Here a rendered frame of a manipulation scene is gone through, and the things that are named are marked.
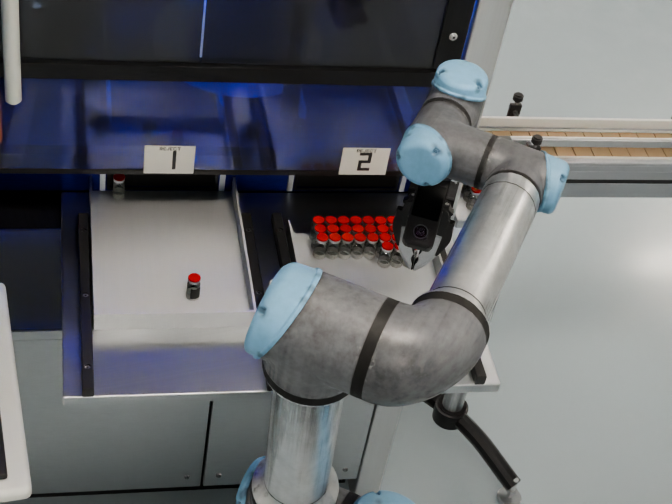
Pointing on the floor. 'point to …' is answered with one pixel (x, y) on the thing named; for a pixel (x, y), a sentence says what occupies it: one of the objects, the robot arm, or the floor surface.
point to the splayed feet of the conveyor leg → (479, 447)
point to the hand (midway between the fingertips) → (412, 266)
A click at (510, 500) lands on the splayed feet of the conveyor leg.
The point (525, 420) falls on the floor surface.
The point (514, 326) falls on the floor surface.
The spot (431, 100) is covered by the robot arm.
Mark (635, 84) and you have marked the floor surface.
